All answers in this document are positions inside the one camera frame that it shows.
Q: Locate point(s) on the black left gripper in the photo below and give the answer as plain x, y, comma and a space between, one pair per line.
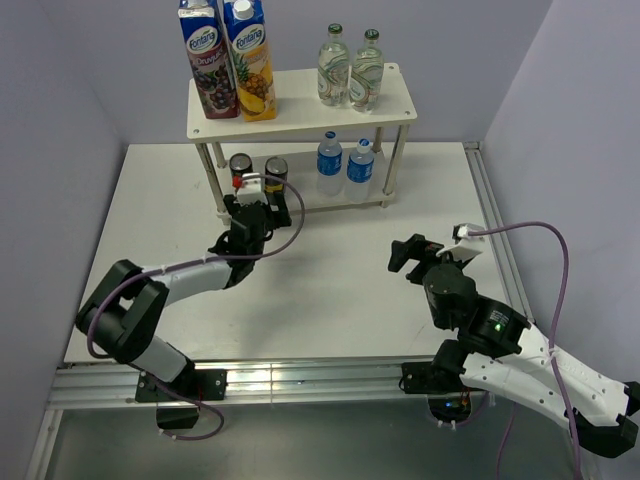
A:
232, 204

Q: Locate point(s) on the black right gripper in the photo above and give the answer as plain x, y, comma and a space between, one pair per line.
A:
416, 247

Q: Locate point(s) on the dark can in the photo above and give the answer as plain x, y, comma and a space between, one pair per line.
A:
276, 169
239, 164

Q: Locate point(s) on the Pocari Sweat bottle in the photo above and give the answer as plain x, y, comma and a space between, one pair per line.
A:
359, 171
329, 165

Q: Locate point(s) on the chang soda bottle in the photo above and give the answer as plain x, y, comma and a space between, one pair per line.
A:
367, 72
333, 68

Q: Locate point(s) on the Chang soda bottle front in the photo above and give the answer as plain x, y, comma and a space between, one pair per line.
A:
333, 68

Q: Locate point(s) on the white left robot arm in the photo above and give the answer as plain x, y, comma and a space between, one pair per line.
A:
122, 313

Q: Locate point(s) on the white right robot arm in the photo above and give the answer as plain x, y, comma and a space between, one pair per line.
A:
498, 350

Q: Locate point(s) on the beige two-tier shelf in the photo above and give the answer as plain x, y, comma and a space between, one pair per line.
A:
296, 131

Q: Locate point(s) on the grape juice carton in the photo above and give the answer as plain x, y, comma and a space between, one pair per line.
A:
208, 58

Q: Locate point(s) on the pineapple juice carton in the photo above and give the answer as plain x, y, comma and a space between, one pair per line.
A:
246, 31

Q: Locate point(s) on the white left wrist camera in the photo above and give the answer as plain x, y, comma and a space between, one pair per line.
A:
248, 189

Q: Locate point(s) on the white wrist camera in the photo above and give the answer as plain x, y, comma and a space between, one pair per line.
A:
248, 189
467, 244

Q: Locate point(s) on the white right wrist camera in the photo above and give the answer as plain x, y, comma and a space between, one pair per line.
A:
467, 244

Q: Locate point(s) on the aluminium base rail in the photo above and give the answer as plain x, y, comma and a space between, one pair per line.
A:
109, 386

